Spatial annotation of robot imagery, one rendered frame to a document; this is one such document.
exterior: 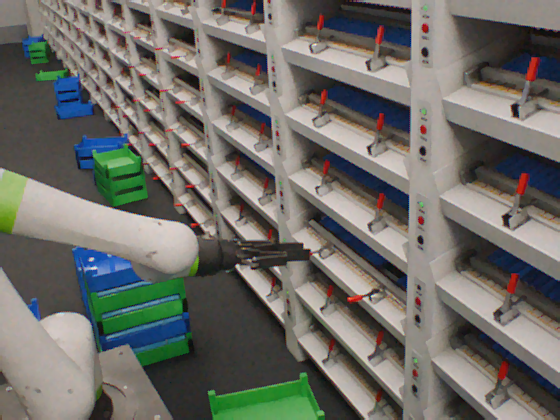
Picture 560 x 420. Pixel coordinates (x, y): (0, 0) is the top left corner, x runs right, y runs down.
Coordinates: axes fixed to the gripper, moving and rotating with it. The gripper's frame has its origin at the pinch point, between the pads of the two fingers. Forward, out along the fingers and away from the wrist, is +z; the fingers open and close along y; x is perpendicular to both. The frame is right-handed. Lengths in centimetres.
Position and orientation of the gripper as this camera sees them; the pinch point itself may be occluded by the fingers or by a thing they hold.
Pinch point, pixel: (293, 251)
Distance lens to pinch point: 160.1
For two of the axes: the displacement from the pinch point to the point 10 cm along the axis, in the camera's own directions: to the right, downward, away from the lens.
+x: -1.4, 9.4, 3.1
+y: -4.3, -3.4, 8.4
